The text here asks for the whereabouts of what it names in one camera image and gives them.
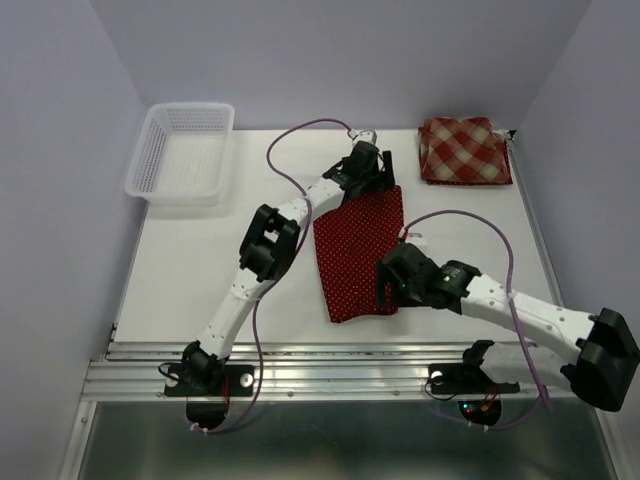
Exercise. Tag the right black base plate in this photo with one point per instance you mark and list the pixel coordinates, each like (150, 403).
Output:
(460, 379)

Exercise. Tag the red polka dot skirt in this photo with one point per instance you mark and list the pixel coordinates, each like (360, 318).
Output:
(471, 163)

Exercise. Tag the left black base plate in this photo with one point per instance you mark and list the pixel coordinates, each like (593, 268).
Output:
(231, 381)

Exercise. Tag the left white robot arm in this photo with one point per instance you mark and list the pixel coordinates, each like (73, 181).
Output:
(270, 246)

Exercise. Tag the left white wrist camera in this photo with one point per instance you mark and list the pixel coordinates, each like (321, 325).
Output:
(368, 136)

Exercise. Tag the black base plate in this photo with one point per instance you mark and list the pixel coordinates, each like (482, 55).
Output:
(460, 379)
(231, 381)

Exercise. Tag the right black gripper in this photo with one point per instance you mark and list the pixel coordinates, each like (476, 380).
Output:
(381, 283)

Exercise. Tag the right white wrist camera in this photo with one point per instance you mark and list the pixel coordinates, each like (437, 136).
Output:
(413, 238)

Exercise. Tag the red plaid skirt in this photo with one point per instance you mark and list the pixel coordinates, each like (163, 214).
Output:
(452, 130)

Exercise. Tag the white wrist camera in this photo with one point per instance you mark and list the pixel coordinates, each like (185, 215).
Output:
(413, 238)
(368, 136)

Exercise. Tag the white plastic basket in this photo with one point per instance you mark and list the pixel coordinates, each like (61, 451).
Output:
(182, 153)

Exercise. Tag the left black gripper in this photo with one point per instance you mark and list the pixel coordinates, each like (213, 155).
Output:
(378, 180)

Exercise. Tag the aluminium rail frame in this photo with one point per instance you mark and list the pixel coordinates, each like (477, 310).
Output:
(337, 401)

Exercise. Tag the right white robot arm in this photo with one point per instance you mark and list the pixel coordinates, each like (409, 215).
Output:
(594, 356)

